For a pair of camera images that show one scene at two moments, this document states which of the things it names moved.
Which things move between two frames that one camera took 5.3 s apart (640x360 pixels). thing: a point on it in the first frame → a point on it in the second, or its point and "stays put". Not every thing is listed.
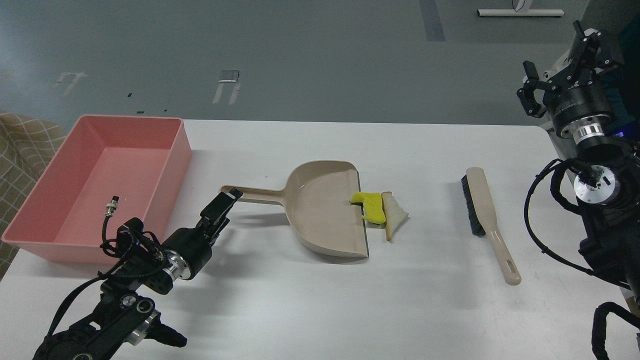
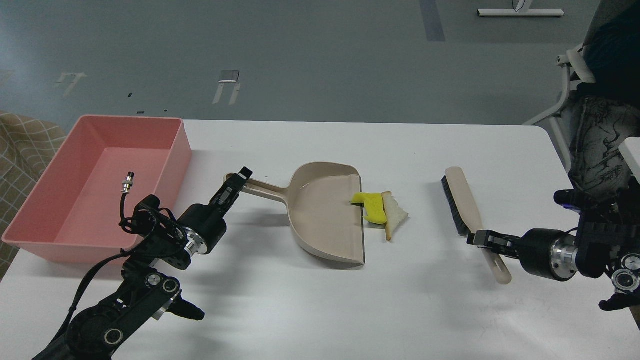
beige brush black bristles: (483, 221) → (467, 219)
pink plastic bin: (108, 170) stays put
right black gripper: (582, 112) → (549, 253)
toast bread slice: (395, 215) stays put
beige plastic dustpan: (316, 197) stays put
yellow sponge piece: (372, 204) stays put
